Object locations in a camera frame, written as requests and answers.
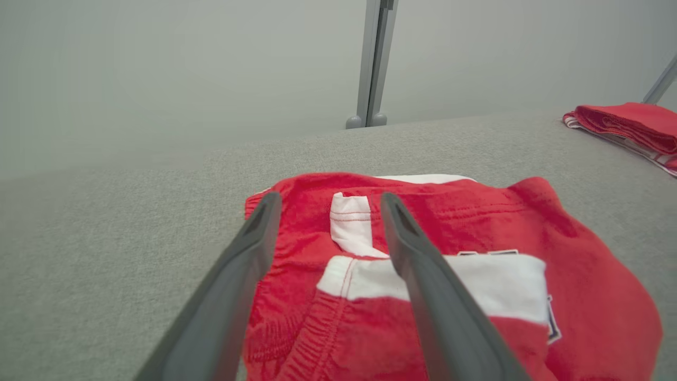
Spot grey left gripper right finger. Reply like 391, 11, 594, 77
380, 192, 529, 381

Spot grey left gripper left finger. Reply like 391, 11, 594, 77
133, 192, 282, 381

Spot red basketball shorts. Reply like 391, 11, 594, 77
241, 172, 663, 381

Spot red and white basketball jersey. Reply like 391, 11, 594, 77
562, 102, 677, 178

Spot grey double partition post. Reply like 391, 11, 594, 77
355, 0, 400, 128

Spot grey metal partition post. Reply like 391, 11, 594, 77
642, 55, 677, 105

